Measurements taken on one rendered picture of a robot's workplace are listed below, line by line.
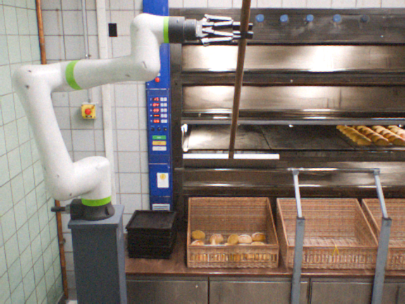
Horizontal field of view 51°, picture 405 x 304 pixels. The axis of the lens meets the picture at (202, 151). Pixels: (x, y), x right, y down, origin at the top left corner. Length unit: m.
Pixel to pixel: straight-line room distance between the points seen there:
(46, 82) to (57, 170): 0.33
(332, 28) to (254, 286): 1.67
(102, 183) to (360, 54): 1.88
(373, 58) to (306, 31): 0.46
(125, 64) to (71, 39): 1.41
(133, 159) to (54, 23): 1.01
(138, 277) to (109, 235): 0.90
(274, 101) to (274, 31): 0.44
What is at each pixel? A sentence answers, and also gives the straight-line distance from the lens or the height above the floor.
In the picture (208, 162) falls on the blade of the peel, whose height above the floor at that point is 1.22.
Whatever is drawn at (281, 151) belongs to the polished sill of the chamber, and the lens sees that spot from 2.95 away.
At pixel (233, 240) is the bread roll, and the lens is 2.89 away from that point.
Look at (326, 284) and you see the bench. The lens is 2.76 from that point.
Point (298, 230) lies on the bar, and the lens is 2.50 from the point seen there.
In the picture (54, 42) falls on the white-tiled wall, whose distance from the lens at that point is 2.98.
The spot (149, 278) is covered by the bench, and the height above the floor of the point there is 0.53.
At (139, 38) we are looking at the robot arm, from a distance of 1.54.
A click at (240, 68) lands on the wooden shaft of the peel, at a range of 1.73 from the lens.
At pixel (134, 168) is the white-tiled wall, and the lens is 2.99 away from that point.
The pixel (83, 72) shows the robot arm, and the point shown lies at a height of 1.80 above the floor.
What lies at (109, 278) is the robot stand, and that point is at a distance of 1.93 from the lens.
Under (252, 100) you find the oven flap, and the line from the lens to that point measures 2.85.
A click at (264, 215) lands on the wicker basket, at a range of 3.02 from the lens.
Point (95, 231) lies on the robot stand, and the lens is 1.84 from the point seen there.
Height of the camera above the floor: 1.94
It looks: 15 degrees down
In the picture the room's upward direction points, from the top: straight up
